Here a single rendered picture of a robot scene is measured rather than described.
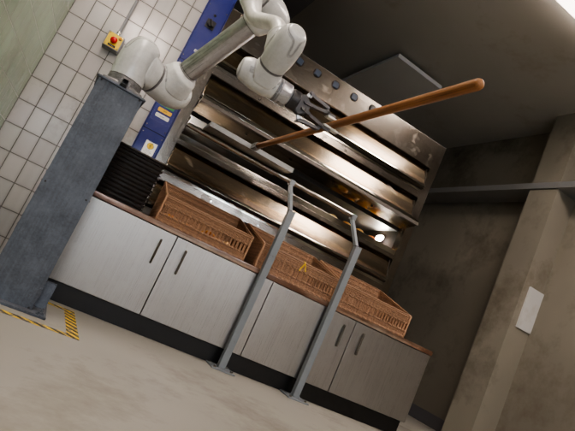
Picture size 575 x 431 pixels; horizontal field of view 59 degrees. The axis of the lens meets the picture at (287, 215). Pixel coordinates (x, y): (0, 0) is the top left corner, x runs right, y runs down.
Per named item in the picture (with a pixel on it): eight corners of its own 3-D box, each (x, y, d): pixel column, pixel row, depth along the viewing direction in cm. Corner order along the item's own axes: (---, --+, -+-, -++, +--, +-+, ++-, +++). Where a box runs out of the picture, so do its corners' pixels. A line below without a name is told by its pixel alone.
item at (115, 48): (101, 46, 310) (109, 32, 312) (116, 56, 314) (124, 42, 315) (102, 43, 303) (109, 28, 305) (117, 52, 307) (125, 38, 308)
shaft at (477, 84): (483, 91, 122) (488, 81, 122) (475, 85, 121) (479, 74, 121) (259, 149, 281) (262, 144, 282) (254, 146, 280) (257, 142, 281)
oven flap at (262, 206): (164, 168, 323) (175, 144, 332) (383, 281, 381) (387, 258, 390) (166, 166, 319) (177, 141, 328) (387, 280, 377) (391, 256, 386)
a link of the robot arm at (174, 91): (138, 74, 246) (169, 100, 262) (140, 97, 236) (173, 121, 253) (267, -25, 221) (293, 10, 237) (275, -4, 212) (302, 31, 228)
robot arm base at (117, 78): (103, 73, 213) (109, 62, 214) (98, 85, 233) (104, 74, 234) (143, 97, 219) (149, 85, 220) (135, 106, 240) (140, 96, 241)
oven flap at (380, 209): (201, 100, 317) (192, 110, 335) (417, 226, 375) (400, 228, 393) (202, 97, 318) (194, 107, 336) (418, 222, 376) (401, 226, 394)
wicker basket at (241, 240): (144, 219, 317) (164, 180, 322) (223, 256, 335) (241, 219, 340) (152, 218, 272) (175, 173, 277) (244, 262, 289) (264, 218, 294)
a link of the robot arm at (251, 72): (265, 106, 187) (285, 82, 178) (228, 83, 181) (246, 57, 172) (269, 89, 194) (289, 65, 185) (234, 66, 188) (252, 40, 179)
